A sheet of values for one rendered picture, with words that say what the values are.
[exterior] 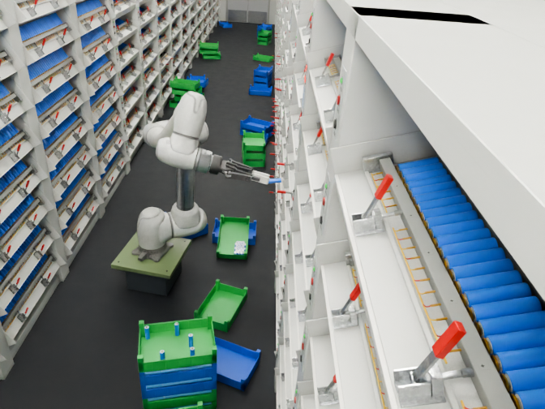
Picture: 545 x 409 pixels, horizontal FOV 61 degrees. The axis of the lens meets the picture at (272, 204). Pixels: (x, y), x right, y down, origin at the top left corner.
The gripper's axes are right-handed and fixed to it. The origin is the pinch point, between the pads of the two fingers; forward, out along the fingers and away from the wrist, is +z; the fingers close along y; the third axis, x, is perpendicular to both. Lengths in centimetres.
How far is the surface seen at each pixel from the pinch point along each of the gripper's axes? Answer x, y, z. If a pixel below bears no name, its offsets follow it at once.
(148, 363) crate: 68, -43, -23
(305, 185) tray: -12.8, -21.4, 12.9
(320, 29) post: -62, -20, 0
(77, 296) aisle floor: 127, 38, -72
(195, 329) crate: 69, -21, -8
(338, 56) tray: -57, -22, 7
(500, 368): -57, -134, 8
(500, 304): -59, -127, 9
